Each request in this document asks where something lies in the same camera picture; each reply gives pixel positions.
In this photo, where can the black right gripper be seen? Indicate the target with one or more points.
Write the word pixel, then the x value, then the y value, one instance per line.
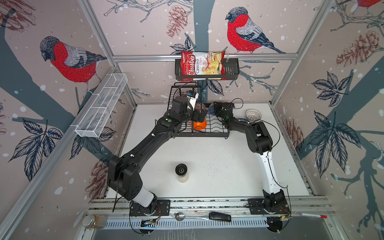
pixel 217 106

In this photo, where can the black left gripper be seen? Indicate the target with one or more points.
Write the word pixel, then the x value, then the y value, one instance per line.
pixel 202 115

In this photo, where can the orange plastic bowl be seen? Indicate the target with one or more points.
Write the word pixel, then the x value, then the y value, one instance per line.
pixel 199 126

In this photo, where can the black wire dish rack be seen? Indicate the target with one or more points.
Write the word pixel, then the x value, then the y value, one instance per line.
pixel 214 129

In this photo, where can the white brown lattice bowl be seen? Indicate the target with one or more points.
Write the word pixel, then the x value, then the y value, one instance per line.
pixel 253 115

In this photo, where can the red patterned bowl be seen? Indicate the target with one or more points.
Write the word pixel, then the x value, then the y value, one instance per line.
pixel 200 107

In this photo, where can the blue geometric patterned bowl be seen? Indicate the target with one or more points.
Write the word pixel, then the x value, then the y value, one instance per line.
pixel 211 110

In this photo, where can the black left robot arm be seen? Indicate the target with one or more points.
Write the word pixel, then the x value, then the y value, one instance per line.
pixel 124 172

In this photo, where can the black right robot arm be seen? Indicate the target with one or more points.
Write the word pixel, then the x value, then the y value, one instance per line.
pixel 260 142

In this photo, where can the red cassava chips bag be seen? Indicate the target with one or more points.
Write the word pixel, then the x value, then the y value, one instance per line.
pixel 202 63

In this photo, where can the black lid jar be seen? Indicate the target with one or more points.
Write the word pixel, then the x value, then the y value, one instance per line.
pixel 182 173

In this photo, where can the metal spoon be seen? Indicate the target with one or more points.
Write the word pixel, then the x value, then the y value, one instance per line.
pixel 180 216

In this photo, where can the red white marker pen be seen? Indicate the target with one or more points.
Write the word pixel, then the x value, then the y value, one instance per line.
pixel 312 215

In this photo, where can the glass jar with spice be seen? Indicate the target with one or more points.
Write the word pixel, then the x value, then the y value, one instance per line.
pixel 95 221

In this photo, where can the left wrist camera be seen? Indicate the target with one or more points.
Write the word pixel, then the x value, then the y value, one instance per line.
pixel 192 97

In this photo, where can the black wall shelf basket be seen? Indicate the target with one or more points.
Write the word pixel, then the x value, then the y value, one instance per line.
pixel 228 69

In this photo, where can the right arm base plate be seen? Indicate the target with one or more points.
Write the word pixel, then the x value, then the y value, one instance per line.
pixel 256 207

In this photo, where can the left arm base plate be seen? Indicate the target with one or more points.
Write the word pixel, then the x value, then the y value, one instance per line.
pixel 156 208

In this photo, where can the white wire mesh basket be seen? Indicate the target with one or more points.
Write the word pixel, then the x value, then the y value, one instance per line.
pixel 98 114

